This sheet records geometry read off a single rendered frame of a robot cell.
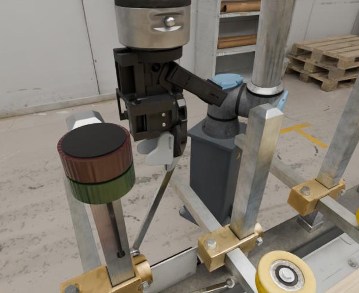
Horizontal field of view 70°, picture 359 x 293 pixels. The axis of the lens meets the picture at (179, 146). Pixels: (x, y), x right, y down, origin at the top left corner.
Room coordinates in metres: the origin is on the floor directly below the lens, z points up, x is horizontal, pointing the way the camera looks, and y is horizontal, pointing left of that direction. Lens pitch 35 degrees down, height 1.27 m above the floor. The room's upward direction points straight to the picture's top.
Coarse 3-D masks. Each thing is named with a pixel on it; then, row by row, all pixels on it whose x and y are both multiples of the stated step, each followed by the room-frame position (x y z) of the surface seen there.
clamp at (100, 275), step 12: (144, 264) 0.24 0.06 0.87; (84, 276) 0.22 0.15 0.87; (96, 276) 0.22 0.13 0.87; (108, 276) 0.22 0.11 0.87; (144, 276) 0.22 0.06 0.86; (60, 288) 0.20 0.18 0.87; (84, 288) 0.20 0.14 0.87; (96, 288) 0.20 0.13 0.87; (108, 288) 0.20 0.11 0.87; (120, 288) 0.20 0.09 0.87; (132, 288) 0.21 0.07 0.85; (144, 288) 0.21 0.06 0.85
